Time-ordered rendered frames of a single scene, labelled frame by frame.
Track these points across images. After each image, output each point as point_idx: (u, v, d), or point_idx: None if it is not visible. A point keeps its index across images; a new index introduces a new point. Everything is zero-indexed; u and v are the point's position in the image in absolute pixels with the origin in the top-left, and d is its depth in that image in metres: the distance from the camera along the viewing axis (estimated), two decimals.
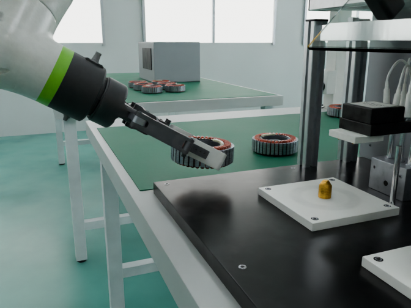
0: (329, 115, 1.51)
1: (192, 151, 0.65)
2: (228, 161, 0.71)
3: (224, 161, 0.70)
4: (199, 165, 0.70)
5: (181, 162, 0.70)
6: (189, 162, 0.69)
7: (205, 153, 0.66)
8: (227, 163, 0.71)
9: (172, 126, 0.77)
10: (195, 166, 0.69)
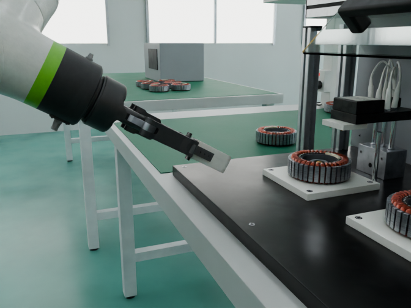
0: (326, 112, 1.64)
1: None
2: (349, 174, 0.73)
3: (347, 175, 0.72)
4: (323, 180, 0.72)
5: (305, 178, 0.72)
6: (314, 179, 0.71)
7: None
8: (348, 176, 0.73)
9: None
10: (320, 182, 0.71)
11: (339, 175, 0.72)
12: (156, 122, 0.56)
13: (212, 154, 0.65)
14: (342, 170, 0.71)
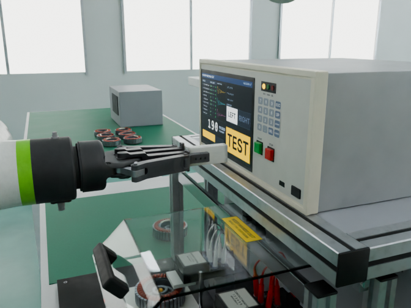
0: None
1: (185, 150, 0.68)
2: (179, 304, 0.92)
3: (176, 306, 0.91)
4: None
5: None
6: None
7: None
8: (178, 306, 0.92)
9: None
10: None
11: (169, 306, 0.91)
12: (141, 165, 0.58)
13: (207, 154, 0.66)
14: (170, 304, 0.90)
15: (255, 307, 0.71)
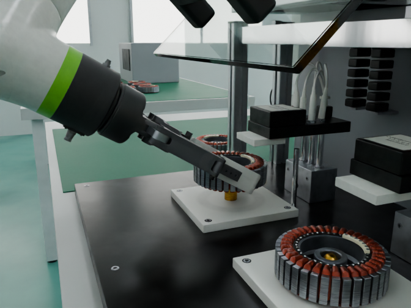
0: None
1: None
2: (262, 181, 0.61)
3: (258, 183, 0.60)
4: (229, 188, 0.59)
5: (207, 186, 0.59)
6: (217, 186, 0.59)
7: None
8: (261, 184, 0.60)
9: None
10: (224, 190, 0.59)
11: None
12: (167, 131, 0.51)
13: (240, 173, 0.56)
14: None
15: None
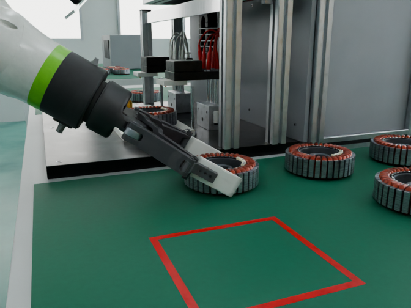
0: None
1: (191, 141, 0.69)
2: (247, 186, 0.59)
3: (241, 187, 0.58)
4: (211, 190, 0.59)
5: (191, 186, 0.60)
6: (199, 187, 0.59)
7: (199, 150, 0.69)
8: (246, 189, 0.59)
9: (190, 172, 0.56)
10: (205, 192, 0.58)
11: None
12: (138, 127, 0.53)
13: (215, 174, 0.55)
14: None
15: (196, 60, 0.88)
